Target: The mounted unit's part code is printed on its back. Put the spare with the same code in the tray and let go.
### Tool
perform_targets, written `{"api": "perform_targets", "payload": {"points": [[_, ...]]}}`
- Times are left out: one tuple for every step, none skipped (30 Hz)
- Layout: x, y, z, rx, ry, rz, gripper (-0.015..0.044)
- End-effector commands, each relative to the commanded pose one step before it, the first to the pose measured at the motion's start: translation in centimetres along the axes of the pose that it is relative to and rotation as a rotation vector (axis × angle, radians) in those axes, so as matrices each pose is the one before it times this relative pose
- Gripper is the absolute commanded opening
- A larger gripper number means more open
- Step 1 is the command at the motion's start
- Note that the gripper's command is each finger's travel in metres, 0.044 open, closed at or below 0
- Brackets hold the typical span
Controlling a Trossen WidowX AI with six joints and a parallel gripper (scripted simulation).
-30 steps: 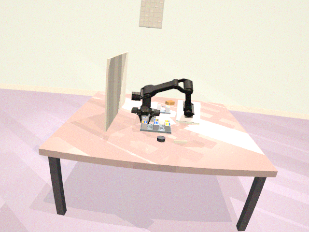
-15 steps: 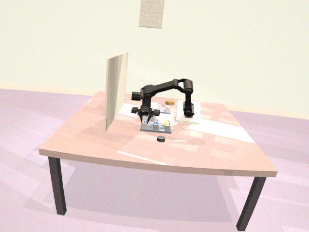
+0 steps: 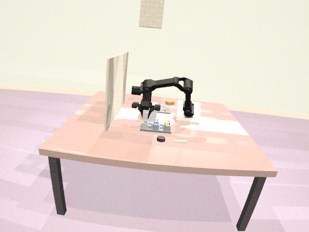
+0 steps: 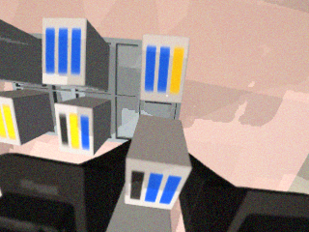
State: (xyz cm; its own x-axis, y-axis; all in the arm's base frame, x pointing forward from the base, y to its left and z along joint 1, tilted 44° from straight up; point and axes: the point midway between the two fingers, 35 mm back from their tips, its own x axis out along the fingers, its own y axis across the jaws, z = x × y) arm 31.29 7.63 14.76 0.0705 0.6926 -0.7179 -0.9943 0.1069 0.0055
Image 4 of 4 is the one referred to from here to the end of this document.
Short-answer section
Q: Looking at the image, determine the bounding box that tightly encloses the beige flat panel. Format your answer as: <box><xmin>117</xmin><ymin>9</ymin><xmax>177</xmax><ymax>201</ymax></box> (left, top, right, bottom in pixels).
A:
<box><xmin>288</xmin><ymin>153</ymin><xmax>309</xmax><ymax>194</ymax></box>

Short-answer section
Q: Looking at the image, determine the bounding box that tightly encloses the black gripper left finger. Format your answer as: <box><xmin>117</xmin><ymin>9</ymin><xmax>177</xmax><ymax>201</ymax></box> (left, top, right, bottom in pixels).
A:
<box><xmin>0</xmin><ymin>138</ymin><xmax>132</xmax><ymax>232</ymax></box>

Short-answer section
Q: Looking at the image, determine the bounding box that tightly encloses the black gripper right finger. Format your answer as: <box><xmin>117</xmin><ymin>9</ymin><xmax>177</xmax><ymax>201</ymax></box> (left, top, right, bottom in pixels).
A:
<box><xmin>178</xmin><ymin>153</ymin><xmax>309</xmax><ymax>232</ymax></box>

